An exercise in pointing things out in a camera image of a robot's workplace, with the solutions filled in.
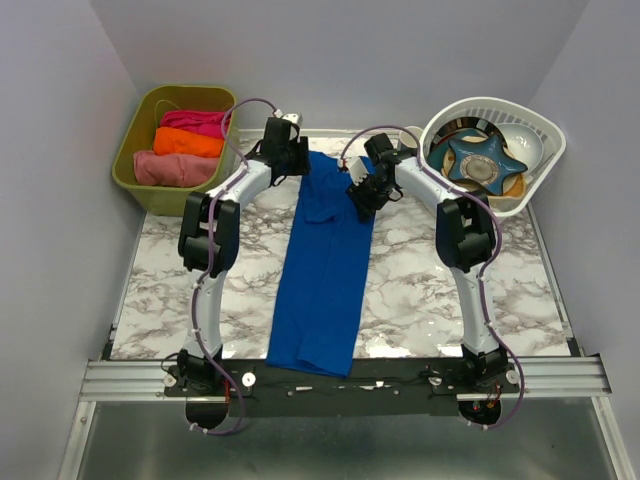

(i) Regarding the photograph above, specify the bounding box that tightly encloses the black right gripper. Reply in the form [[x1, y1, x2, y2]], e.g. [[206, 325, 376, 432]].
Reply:
[[345, 173, 393, 224]]

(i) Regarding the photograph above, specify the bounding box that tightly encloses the blue t shirt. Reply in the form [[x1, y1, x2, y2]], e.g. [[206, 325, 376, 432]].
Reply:
[[266, 152, 373, 377]]

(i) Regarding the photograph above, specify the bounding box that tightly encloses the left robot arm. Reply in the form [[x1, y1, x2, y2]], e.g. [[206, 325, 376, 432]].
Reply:
[[165, 113, 310, 395]]

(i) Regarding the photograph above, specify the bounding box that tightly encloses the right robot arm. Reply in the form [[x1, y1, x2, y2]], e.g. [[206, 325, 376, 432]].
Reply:
[[337, 132, 509, 392]]

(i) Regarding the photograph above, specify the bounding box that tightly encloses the grey white mug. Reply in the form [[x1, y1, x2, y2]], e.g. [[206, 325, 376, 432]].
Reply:
[[398, 126, 423, 150]]

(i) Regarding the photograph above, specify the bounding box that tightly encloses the magenta rolled t shirt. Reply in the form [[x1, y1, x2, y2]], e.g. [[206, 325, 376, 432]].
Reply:
[[159, 110, 230, 139]]

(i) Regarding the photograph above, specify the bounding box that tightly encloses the teal plate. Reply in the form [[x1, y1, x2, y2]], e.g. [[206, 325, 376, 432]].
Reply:
[[427, 129, 488, 172]]

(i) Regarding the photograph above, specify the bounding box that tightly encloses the orange rolled t shirt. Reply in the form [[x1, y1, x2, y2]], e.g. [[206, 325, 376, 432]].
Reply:
[[152, 127, 225, 158]]

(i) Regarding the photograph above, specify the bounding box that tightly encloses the blue star shaped dish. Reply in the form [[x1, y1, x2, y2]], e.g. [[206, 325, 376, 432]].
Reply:
[[442, 132, 529, 196]]

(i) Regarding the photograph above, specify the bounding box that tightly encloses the olive green plastic bin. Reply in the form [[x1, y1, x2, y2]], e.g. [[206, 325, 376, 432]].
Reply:
[[112, 84, 236, 217]]

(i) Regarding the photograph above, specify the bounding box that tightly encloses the pink rolled t shirt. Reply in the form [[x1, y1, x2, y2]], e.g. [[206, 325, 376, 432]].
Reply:
[[133, 150, 219, 188]]

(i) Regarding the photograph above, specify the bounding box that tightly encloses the white bowl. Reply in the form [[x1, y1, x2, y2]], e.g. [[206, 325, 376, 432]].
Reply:
[[497, 123, 543, 174]]

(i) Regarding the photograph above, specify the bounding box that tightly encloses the white plastic dish basket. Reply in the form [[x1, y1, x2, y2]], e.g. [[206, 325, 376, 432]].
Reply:
[[420, 96, 566, 219]]

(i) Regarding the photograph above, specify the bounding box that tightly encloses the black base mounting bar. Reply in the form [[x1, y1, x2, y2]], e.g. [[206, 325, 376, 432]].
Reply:
[[163, 352, 520, 420]]

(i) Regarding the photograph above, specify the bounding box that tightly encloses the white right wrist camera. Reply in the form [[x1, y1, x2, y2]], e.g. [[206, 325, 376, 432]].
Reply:
[[337, 157, 370, 186]]

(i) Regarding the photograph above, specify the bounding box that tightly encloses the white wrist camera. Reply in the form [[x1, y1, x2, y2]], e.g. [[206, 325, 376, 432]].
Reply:
[[280, 113, 303, 130], [337, 157, 370, 186]]

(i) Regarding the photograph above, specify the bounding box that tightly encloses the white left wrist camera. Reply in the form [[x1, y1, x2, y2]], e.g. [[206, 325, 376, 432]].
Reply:
[[280, 113, 303, 130]]

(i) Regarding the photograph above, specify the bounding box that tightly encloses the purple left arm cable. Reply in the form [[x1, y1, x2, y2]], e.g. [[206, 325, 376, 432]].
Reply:
[[189, 98, 286, 436]]

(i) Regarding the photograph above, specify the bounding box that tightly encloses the aluminium rail frame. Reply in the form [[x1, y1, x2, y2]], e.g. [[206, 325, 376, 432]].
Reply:
[[76, 355, 635, 479]]

